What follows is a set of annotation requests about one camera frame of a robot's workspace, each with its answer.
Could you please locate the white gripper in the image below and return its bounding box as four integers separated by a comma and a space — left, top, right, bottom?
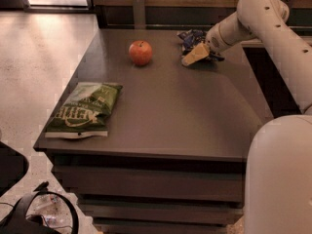
181, 23, 230, 66

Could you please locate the blue chip bag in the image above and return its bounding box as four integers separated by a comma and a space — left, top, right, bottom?
176, 29, 224, 61

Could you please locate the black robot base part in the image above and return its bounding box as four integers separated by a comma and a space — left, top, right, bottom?
0, 141, 29, 197

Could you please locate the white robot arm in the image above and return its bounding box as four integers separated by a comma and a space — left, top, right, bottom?
182, 0, 312, 234

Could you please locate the green jalapeno chip bag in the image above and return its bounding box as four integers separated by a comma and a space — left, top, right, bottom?
45, 82, 123, 139

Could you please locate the red apple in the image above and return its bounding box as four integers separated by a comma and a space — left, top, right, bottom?
129, 40, 152, 66

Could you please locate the grey drawer cabinet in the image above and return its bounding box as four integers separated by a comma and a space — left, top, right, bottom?
35, 29, 271, 234

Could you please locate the left metal shelf bracket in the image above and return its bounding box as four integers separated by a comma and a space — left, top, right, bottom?
133, 0, 146, 29

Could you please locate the black curved cable hoop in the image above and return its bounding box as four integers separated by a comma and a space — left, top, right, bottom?
0, 182, 79, 234

